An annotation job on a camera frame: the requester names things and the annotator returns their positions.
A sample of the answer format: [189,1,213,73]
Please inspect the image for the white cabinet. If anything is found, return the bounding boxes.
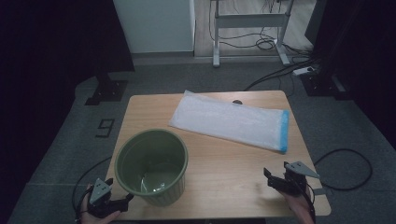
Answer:
[112,0,196,54]

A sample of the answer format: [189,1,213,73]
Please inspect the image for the black stand base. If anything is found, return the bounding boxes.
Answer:
[84,71,129,106]
[300,73,354,101]

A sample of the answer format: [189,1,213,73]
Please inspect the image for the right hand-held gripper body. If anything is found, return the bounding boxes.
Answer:
[266,161,320,197]

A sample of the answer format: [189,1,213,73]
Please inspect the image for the white plastic bag blue edge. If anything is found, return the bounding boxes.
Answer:
[167,90,290,155]

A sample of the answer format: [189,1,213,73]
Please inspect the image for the green plastic trash bin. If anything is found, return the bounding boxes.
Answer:
[114,128,190,208]

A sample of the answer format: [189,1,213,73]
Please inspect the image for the black curtain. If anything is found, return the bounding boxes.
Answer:
[304,0,396,148]
[0,0,135,218]

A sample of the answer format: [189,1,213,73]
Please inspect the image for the person's right hand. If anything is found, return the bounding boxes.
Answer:
[279,186,316,224]

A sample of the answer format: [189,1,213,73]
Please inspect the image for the tangle of thin black cables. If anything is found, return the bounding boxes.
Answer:
[208,0,312,58]

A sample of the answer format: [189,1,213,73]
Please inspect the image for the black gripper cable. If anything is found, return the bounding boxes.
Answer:
[305,183,318,224]
[72,155,113,224]

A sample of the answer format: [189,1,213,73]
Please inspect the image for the white power strip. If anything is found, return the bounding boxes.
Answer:
[292,65,316,77]

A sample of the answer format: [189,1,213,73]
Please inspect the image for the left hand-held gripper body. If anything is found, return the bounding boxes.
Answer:
[87,177,125,218]

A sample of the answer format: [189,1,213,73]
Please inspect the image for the person's left hand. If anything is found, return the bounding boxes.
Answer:
[79,183,121,224]

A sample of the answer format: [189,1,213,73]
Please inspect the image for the black looped floor cable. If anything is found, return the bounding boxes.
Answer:
[313,148,374,191]

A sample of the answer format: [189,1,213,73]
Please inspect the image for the white metal desk frame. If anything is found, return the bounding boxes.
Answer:
[209,0,295,68]

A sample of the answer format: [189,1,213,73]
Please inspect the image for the thick black floor cables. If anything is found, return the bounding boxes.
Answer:
[243,57,319,92]

